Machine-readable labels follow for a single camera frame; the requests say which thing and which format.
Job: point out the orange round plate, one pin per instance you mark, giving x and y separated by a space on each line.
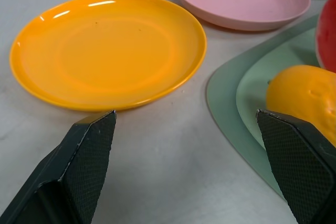
110 51

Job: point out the red fruit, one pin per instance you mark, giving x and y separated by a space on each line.
328 30

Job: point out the green tray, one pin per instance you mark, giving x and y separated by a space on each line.
236 98

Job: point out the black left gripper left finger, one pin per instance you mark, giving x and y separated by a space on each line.
78 166

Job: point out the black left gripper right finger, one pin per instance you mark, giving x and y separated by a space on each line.
299 166

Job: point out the orange fruit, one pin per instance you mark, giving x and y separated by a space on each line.
307 95

